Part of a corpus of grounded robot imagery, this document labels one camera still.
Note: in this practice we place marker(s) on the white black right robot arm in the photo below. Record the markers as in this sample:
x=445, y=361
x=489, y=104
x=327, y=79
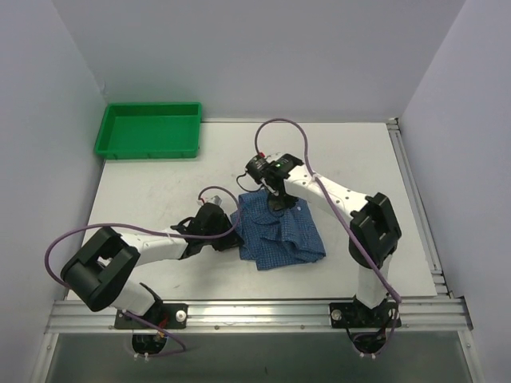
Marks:
x=369, y=220

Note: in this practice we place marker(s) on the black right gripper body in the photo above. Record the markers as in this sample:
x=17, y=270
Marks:
x=280, y=200

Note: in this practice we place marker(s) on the blue checked long sleeve shirt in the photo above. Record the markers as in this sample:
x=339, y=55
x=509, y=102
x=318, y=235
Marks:
x=274, y=239

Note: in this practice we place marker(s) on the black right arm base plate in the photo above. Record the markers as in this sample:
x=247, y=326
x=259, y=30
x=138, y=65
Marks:
x=352, y=314

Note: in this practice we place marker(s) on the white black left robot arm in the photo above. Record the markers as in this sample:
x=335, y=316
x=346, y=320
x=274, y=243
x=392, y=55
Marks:
x=100, y=272

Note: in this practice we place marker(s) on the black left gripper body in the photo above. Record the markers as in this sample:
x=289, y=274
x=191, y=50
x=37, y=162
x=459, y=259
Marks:
x=227, y=240

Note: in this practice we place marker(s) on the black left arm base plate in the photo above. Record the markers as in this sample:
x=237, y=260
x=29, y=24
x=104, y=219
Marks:
x=169, y=316

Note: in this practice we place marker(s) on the green plastic tray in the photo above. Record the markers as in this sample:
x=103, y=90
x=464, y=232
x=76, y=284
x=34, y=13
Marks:
x=143, y=131

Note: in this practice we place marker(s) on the aluminium right side rail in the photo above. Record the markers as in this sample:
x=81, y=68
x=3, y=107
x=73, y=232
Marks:
x=418, y=210

